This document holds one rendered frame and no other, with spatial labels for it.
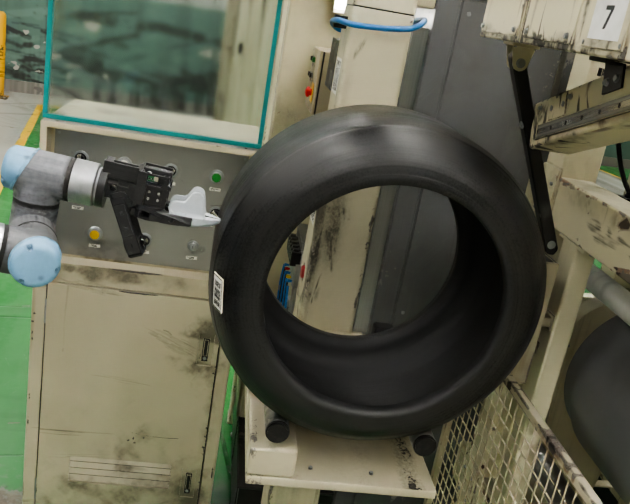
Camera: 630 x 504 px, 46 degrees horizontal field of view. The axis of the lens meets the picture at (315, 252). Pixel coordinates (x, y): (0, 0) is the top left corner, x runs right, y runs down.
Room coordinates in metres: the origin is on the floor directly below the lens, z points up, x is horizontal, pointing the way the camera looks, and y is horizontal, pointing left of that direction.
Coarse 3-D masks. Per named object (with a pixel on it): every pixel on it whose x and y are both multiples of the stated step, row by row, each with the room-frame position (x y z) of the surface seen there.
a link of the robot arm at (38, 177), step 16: (16, 160) 1.16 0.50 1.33; (32, 160) 1.16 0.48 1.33; (48, 160) 1.17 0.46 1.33; (64, 160) 1.18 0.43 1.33; (16, 176) 1.15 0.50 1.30; (32, 176) 1.15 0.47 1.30; (48, 176) 1.16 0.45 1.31; (64, 176) 1.16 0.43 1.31; (16, 192) 1.16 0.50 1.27; (32, 192) 1.15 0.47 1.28; (48, 192) 1.16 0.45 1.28; (64, 192) 1.16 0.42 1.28
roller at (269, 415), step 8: (264, 408) 1.25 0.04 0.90; (264, 416) 1.22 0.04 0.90; (272, 416) 1.19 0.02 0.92; (280, 416) 1.19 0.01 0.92; (272, 424) 1.17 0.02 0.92; (280, 424) 1.17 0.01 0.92; (288, 424) 1.19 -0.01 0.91; (272, 432) 1.17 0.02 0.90; (280, 432) 1.17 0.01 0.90; (288, 432) 1.18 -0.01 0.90; (272, 440) 1.17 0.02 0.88; (280, 440) 1.17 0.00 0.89
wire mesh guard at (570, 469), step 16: (512, 384) 1.34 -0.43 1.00; (512, 400) 1.33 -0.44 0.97; (528, 400) 1.28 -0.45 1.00; (480, 416) 1.45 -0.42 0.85; (528, 416) 1.24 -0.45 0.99; (448, 432) 1.60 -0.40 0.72; (464, 432) 1.51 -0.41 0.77; (496, 432) 1.36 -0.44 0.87; (544, 432) 1.17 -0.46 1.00; (496, 448) 1.35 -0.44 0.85; (512, 448) 1.28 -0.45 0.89; (560, 448) 1.12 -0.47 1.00; (480, 464) 1.39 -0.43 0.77; (528, 464) 1.21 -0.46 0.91; (560, 464) 1.09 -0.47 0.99; (432, 480) 1.62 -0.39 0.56; (496, 480) 1.30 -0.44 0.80; (512, 480) 1.24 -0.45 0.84; (528, 480) 1.19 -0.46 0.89; (576, 480) 1.03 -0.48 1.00; (448, 496) 1.51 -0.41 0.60; (464, 496) 1.42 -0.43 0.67; (512, 496) 1.23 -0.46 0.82; (592, 496) 0.99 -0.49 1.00
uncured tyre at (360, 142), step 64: (320, 128) 1.23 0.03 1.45; (384, 128) 1.19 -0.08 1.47; (448, 128) 1.27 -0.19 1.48; (256, 192) 1.15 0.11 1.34; (320, 192) 1.13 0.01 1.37; (448, 192) 1.16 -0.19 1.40; (512, 192) 1.21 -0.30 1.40; (256, 256) 1.12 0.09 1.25; (512, 256) 1.18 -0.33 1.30; (256, 320) 1.12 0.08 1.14; (448, 320) 1.46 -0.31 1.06; (512, 320) 1.19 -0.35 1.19; (256, 384) 1.14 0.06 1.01; (320, 384) 1.36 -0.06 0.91; (384, 384) 1.39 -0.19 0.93; (448, 384) 1.20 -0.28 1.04
